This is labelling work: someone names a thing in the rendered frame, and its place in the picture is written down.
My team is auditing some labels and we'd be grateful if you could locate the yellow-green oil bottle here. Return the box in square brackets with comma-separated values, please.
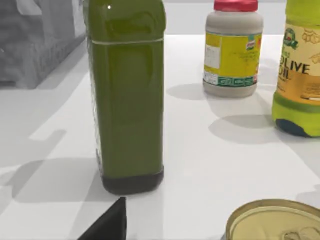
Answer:
[271, 0, 320, 139]

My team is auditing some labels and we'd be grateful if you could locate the gold-topped can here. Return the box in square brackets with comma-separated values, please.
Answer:
[221, 198, 320, 240]

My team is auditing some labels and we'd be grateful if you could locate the dark green bottle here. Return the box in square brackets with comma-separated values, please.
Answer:
[83, 0, 168, 196]

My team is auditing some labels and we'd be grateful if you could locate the red-lidded jar with yellow label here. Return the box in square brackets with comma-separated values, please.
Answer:
[202, 0, 265, 99]

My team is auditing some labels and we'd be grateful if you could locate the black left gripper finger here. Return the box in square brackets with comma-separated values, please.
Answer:
[76, 196, 128, 240]

